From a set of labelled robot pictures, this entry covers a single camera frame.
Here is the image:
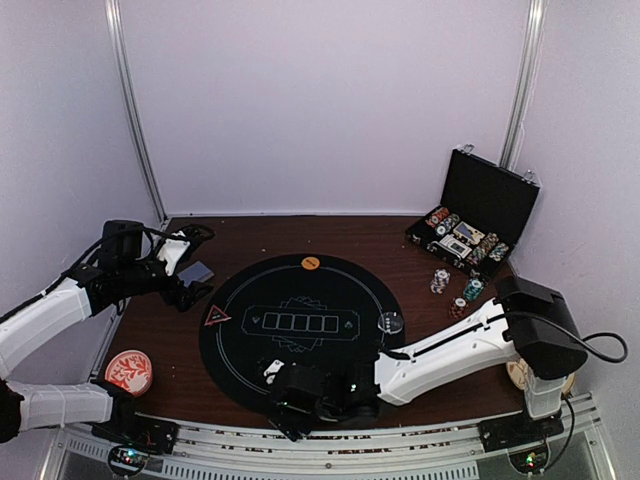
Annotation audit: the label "clear round dealer button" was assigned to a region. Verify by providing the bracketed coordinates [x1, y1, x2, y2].
[377, 312, 404, 335]

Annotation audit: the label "blue white chip stack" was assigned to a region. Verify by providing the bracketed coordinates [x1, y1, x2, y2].
[430, 269, 451, 294]

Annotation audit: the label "red white patterned cup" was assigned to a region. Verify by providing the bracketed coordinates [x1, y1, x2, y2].
[104, 350, 153, 397]

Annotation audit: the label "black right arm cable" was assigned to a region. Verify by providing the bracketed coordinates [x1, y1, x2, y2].
[502, 309, 628, 474]

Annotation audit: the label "aluminium frame post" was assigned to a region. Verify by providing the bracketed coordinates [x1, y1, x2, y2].
[104, 0, 168, 223]
[499, 0, 548, 171]

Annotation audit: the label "green chip row in case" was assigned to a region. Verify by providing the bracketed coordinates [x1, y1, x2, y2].
[435, 214, 460, 236]

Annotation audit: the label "aluminium frame post right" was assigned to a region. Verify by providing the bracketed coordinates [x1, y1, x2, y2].
[499, 0, 548, 171]

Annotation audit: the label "red chip row in case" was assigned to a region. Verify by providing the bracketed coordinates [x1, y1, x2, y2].
[425, 207, 450, 228]

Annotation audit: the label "round wooden coaster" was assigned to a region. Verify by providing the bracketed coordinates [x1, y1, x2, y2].
[506, 359, 576, 395]

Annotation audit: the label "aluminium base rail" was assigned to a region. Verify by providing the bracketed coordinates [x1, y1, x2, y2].
[47, 392, 616, 480]

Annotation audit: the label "right chip rows in case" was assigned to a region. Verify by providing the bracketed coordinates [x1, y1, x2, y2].
[466, 232, 510, 266]

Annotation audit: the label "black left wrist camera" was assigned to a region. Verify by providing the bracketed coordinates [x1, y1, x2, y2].
[98, 220, 144, 269]

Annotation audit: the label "blue patterned card deck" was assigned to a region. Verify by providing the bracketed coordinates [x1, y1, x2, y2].
[178, 261, 214, 285]

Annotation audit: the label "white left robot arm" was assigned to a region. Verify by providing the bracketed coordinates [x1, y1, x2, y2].
[1, 224, 213, 444]

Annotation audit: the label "brown poker chip stack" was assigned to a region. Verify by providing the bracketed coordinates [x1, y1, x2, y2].
[448, 297, 468, 320]

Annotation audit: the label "aluminium frame post left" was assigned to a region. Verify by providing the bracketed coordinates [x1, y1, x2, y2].
[104, 0, 168, 223]

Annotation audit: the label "red triangular all-in marker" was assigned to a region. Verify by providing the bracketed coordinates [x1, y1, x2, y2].
[203, 305, 231, 327]

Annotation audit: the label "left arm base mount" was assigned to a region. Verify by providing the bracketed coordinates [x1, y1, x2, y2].
[89, 380, 179, 479]

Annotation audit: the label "black poker chip case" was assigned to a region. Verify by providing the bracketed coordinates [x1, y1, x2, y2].
[405, 149, 540, 281]

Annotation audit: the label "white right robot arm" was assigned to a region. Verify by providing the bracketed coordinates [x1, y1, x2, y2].
[267, 276, 588, 442]

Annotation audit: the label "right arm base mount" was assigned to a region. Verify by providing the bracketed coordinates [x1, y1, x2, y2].
[478, 410, 564, 476]

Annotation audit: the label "green poker chip stack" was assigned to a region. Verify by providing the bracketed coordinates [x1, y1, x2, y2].
[463, 278, 485, 302]

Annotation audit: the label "card deck in case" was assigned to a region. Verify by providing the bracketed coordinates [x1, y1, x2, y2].
[438, 221, 486, 259]

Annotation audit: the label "round black poker mat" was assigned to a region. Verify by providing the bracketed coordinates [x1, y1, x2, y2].
[199, 254, 405, 413]

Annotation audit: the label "yellow big blind button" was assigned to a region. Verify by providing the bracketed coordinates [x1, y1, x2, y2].
[301, 256, 321, 271]

